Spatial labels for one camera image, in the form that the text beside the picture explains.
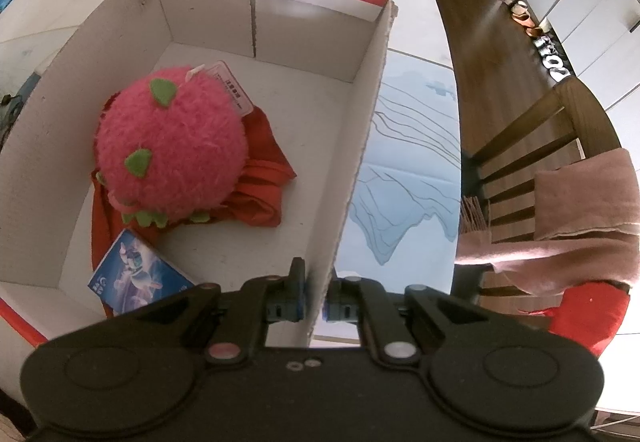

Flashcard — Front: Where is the pink scarf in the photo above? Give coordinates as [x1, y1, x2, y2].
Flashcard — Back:
[452, 147, 640, 298]

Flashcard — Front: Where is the light blue mountain placemat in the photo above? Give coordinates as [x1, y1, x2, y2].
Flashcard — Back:
[315, 47, 463, 348]

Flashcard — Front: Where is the pink plush toy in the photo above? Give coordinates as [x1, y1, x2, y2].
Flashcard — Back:
[92, 61, 256, 229]

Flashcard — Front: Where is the white wall cabinet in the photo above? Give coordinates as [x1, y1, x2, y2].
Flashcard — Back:
[515, 0, 640, 113]

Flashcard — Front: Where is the red chair cushion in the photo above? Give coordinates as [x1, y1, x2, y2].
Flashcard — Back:
[547, 279, 631, 358]

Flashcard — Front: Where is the row of shoes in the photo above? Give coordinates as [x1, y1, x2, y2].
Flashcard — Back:
[502, 0, 573, 86]

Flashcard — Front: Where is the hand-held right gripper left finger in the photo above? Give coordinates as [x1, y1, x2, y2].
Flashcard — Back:
[112, 257, 307, 366]

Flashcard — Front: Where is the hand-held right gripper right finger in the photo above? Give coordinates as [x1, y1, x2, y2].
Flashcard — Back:
[325, 275, 506, 366]

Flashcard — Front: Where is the blue printed card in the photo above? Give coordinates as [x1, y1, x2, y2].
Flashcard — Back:
[87, 228, 198, 319]

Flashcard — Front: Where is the wooden chair with scarf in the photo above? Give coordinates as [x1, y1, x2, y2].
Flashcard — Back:
[452, 77, 631, 338]

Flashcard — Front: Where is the red cloth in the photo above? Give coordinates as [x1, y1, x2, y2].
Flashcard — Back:
[90, 95, 298, 318]

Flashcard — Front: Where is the red and white cardboard box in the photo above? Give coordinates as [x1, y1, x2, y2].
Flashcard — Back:
[0, 0, 401, 358]

